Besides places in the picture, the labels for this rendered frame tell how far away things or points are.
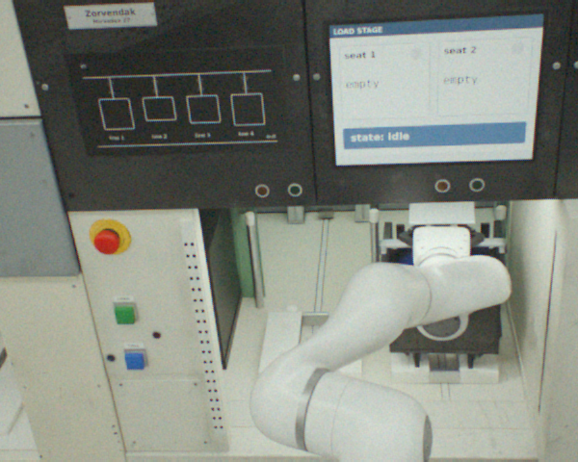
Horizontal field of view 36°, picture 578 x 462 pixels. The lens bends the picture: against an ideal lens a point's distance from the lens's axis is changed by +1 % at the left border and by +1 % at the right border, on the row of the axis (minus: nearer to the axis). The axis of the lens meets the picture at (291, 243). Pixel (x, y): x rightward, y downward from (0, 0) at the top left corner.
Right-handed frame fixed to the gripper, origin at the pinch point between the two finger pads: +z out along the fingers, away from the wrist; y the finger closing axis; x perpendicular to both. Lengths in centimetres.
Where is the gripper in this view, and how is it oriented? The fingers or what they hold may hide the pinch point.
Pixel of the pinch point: (441, 220)
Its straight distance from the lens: 168.3
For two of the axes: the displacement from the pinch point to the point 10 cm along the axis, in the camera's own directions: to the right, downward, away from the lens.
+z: 1.4, -5.3, 8.3
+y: 9.9, 0.1, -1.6
